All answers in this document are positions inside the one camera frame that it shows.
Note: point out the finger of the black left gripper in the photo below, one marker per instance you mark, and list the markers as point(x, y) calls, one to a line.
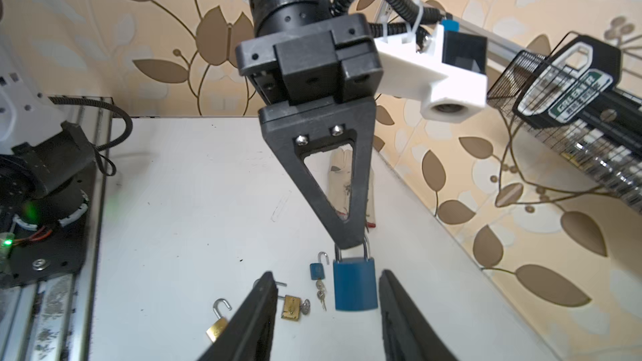
point(326, 170)

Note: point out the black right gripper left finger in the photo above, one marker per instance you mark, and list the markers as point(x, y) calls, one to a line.
point(249, 334)

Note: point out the small blue padlock with keys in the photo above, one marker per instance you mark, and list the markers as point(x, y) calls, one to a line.
point(317, 274)

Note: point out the brass padlock long shackle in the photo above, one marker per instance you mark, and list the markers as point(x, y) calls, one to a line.
point(293, 309)

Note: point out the brass padlock with keys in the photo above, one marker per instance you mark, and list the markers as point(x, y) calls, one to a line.
point(218, 327)

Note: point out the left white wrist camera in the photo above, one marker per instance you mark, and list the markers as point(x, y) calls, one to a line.
point(447, 75)

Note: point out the large blue padlock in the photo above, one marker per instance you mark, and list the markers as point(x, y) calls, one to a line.
point(355, 286)

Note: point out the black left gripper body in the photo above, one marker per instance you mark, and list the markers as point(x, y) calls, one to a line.
point(334, 58)

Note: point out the white work glove red cuff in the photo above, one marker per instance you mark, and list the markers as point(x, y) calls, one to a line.
point(340, 186)

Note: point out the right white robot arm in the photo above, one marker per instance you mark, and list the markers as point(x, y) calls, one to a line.
point(47, 161)

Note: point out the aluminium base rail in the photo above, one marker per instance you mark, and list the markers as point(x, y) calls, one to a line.
point(42, 320)

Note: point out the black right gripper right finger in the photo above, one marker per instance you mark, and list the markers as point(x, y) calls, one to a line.
point(406, 333)

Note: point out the black socket set holder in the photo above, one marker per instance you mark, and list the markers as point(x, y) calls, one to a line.
point(580, 82)

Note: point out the black wire basket back wall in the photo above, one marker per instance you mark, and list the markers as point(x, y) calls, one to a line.
point(613, 168)

